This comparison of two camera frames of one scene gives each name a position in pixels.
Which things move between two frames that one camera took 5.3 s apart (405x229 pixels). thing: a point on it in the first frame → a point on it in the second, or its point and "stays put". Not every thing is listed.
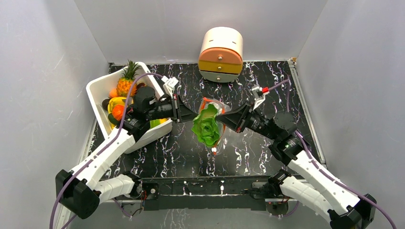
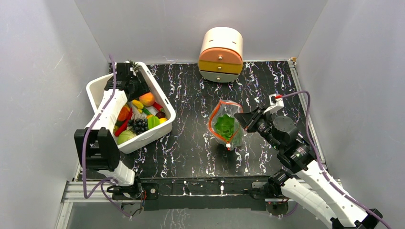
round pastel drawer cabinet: x=220 y=58 stays put
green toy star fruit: x=153 y=123 stays put
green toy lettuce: x=205 y=125 → x=224 y=125
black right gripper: x=241 y=118 stays put
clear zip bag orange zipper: x=222 y=106 → x=224 y=126
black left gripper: x=183 y=113 → x=143 y=88
